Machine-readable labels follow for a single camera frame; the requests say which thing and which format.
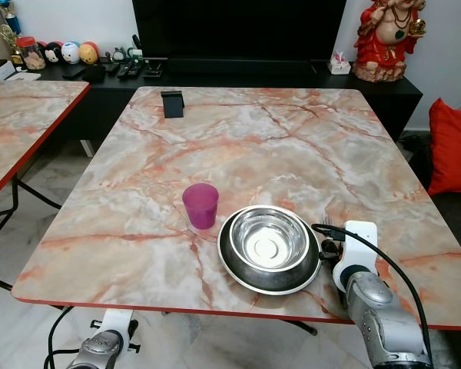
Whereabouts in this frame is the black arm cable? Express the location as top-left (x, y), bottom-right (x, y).
top-left (311, 223), bottom-right (433, 366)
top-left (45, 306), bottom-right (82, 369)

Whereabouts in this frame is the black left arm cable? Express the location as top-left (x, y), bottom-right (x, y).
top-left (45, 306), bottom-right (82, 369)

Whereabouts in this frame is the gold trophy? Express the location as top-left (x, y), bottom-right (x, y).
top-left (0, 0), bottom-right (25, 67)

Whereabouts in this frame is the black television console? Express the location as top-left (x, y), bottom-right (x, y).
top-left (31, 60), bottom-right (423, 143)

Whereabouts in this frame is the black flat television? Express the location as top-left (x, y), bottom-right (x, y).
top-left (132, 0), bottom-right (347, 62)

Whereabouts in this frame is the red cushion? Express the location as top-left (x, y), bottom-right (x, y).
top-left (428, 98), bottom-right (461, 196)

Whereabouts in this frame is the stainless steel bowl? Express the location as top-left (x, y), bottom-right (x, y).
top-left (229, 208), bottom-right (310, 271)

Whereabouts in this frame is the clear jar red lid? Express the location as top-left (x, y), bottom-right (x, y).
top-left (15, 36), bottom-right (47, 71)

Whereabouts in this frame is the white and blue plush toy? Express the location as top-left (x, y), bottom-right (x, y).
top-left (61, 41), bottom-right (81, 65)

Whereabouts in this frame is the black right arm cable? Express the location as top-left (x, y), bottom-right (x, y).
top-left (311, 223), bottom-right (433, 366)

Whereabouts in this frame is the dark grey sofa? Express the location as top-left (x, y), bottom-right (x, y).
top-left (430, 188), bottom-right (461, 266)

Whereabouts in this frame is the small black stand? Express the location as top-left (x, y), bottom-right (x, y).
top-left (161, 91), bottom-right (185, 119)

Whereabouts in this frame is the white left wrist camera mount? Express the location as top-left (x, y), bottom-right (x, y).
top-left (92, 309), bottom-right (134, 339)

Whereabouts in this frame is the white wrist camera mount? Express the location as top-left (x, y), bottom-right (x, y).
top-left (332, 221), bottom-right (380, 289)
top-left (92, 309), bottom-right (134, 339)

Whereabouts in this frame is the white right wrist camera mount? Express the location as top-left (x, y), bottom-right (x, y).
top-left (332, 221), bottom-right (380, 289)

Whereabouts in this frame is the red laughing Buddha statue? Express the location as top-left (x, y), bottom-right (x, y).
top-left (352, 0), bottom-right (428, 83)

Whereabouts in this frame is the small white bunny figurine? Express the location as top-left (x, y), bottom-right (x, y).
top-left (328, 50), bottom-right (352, 75)

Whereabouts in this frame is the orange and yellow plush toy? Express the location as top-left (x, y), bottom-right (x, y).
top-left (79, 41), bottom-right (100, 65)

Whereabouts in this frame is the black metal table leg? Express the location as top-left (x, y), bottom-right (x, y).
top-left (280, 317), bottom-right (320, 337)
top-left (0, 177), bottom-right (62, 254)

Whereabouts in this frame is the black and white plush toy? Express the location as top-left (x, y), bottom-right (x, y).
top-left (44, 42), bottom-right (62, 64)

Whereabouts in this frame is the purple plastic cup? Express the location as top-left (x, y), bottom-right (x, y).
top-left (182, 183), bottom-right (219, 230)

